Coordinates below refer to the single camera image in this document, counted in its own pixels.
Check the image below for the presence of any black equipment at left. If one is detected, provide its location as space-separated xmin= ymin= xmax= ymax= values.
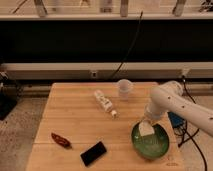
xmin=0 ymin=71 xmax=21 ymax=121

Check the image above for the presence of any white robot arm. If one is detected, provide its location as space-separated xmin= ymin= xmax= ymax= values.
xmin=144 ymin=81 xmax=213 ymax=137

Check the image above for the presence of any black smartphone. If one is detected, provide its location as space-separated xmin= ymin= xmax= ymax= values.
xmin=80 ymin=141 xmax=107 ymax=167

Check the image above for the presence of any white plastic bottle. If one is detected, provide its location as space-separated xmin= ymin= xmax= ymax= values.
xmin=94 ymin=90 xmax=117 ymax=118

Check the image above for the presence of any green ceramic bowl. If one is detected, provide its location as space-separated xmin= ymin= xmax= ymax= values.
xmin=131 ymin=124 xmax=170 ymax=160

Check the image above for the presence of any black hanging cable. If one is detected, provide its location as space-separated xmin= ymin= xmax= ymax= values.
xmin=107 ymin=10 xmax=144 ymax=81

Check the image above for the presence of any clear plastic cup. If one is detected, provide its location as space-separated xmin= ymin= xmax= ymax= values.
xmin=117 ymin=79 xmax=133 ymax=100

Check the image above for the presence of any blue box on floor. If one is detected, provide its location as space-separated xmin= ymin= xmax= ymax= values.
xmin=168 ymin=112 xmax=184 ymax=128

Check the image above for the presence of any wall power outlet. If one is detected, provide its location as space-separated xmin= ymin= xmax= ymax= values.
xmin=91 ymin=71 xmax=98 ymax=79

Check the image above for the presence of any white sponge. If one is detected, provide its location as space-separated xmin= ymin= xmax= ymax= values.
xmin=139 ymin=121 xmax=154 ymax=136

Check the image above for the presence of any black floor cable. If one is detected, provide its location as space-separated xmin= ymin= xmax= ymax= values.
xmin=177 ymin=76 xmax=209 ymax=171

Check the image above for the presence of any red chili pepper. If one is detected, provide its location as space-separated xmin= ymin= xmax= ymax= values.
xmin=51 ymin=133 xmax=71 ymax=148

